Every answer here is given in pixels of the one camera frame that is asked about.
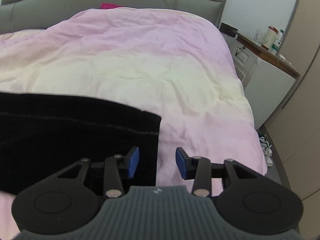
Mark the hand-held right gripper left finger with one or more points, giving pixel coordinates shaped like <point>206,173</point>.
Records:
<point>132,161</point>

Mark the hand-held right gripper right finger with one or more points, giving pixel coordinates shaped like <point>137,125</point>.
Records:
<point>181,163</point>

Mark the black pants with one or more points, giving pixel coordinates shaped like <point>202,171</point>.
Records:
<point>62,142</point>

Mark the white and green sneaker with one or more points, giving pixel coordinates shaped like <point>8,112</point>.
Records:
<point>263,141</point>

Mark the pink duvet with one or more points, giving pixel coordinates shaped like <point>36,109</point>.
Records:
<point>150,67</point>

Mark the white nightstand with wooden top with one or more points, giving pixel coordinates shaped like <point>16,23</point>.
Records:
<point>270,85</point>

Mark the beige wardrobe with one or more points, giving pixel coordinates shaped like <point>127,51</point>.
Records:
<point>300,105</point>

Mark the small items on nightstand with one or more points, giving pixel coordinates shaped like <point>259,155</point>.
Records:
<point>283,58</point>

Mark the clear glass mug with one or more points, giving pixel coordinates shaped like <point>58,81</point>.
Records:
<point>260,37</point>

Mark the clear bottle with green label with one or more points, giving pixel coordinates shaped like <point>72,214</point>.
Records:
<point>278,43</point>

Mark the white jar with red lid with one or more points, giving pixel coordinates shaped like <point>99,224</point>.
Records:
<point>271,37</point>

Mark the magenta cloth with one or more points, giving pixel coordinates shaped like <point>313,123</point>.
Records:
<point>110,5</point>

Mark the white wall socket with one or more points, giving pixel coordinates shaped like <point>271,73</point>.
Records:
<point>242,57</point>

